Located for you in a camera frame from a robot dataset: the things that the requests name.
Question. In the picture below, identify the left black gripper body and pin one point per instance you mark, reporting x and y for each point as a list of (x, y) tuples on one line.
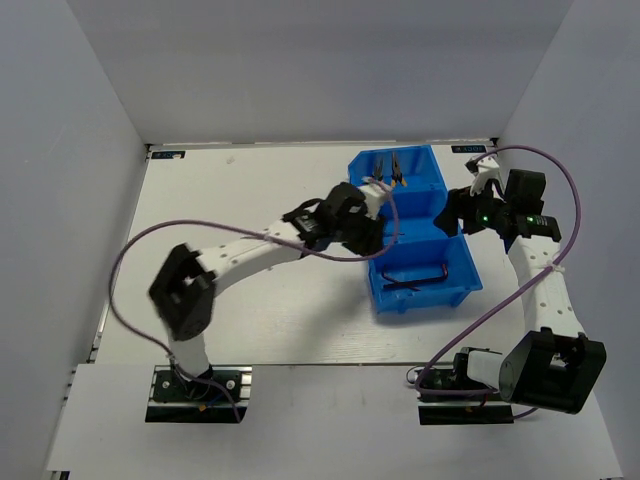
[(359, 233)]

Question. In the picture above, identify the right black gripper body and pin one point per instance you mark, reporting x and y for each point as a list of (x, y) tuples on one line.
[(479, 211)]

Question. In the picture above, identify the large red hex key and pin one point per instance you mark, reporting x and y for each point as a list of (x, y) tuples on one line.
[(430, 280)]

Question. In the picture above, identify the yellow needle-nose pliers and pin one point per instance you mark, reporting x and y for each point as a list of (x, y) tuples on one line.
[(378, 168), (397, 176)]

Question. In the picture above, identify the thin dark hex key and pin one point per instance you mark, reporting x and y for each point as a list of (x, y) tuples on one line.
[(395, 285)]

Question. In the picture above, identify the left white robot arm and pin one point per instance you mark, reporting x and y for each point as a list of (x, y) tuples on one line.
[(188, 283)]

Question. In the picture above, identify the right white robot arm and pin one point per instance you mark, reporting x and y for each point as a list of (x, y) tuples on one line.
[(555, 365)]

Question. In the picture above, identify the blue plastic compartment bin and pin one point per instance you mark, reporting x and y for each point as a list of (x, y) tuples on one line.
[(420, 247)]

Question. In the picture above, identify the right table corner label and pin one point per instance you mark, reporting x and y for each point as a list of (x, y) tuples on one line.
[(469, 149)]

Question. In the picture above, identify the table corner label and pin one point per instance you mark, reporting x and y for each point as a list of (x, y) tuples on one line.
[(469, 149), (167, 155)]

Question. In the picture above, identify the left table corner label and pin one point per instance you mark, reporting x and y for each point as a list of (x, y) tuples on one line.
[(167, 155)]

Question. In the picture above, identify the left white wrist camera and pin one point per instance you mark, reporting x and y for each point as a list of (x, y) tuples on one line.
[(376, 194)]

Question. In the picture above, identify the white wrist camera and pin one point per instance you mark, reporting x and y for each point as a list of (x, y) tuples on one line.
[(376, 194), (486, 172)]

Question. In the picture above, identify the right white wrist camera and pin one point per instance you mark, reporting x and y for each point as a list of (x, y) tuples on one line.
[(486, 172)]

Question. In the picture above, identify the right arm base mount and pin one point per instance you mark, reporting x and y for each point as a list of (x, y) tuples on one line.
[(457, 410)]

